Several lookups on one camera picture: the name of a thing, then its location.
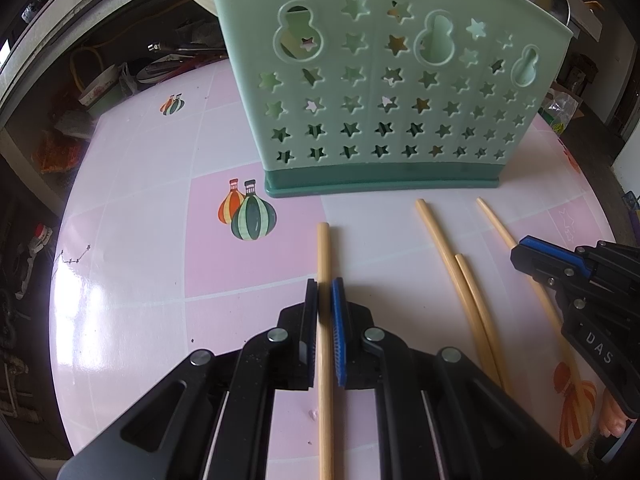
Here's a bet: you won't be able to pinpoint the white floral bowl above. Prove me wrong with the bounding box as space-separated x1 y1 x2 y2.
77 62 121 111

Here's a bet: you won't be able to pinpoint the orange snack packets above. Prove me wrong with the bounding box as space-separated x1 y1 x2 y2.
37 130 83 173

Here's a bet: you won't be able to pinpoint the white patterned plate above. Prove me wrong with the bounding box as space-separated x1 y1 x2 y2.
134 57 182 83

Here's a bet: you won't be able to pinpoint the person's right hand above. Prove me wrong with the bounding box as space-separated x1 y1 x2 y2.
597 390 632 442

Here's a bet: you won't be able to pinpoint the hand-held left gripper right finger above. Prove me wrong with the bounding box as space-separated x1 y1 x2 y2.
331 277 586 480

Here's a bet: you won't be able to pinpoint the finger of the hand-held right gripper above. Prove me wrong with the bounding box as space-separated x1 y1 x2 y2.
575 241 640 286
510 236 598 306

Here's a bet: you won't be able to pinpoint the metal spoon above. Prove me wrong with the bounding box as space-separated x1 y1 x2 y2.
537 0 571 26

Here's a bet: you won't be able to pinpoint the clear plastic bag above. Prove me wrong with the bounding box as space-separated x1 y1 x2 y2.
542 85 583 133

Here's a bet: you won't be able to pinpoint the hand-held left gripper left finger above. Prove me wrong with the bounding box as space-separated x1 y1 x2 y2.
57 277 321 480

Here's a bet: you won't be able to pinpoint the green star-cutout utensil holder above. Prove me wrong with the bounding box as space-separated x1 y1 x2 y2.
202 0 575 198

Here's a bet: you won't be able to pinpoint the bamboo chopstick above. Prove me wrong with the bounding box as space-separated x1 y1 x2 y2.
476 197 591 436
454 254 511 391
416 199 503 386
317 222 335 480

